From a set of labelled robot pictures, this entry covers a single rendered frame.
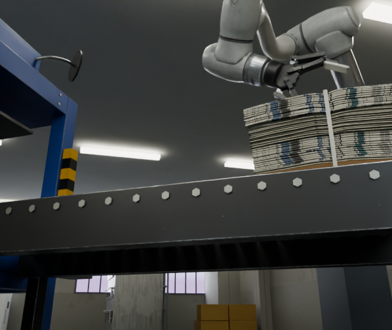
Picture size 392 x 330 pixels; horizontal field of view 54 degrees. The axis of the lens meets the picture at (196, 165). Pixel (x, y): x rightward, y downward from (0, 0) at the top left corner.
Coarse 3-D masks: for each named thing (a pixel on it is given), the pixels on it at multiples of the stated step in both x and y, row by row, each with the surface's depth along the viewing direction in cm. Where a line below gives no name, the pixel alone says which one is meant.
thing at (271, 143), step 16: (304, 96) 91; (256, 112) 93; (272, 112) 92; (288, 112) 91; (304, 112) 90; (256, 128) 93; (272, 128) 91; (288, 128) 90; (304, 128) 89; (256, 144) 91; (272, 144) 90; (288, 144) 89; (304, 144) 88; (256, 160) 90; (272, 160) 89; (288, 160) 87; (304, 160) 87; (320, 160) 85
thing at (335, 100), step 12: (312, 96) 91; (336, 96) 89; (324, 108) 89; (336, 108) 88; (324, 120) 88; (336, 120) 87; (324, 132) 87; (336, 132) 86; (324, 144) 86; (336, 144) 85; (324, 156) 85; (336, 156) 85
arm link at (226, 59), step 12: (216, 48) 115; (228, 48) 112; (240, 48) 112; (204, 60) 119; (216, 60) 116; (228, 60) 113; (240, 60) 113; (216, 72) 118; (228, 72) 115; (240, 72) 114
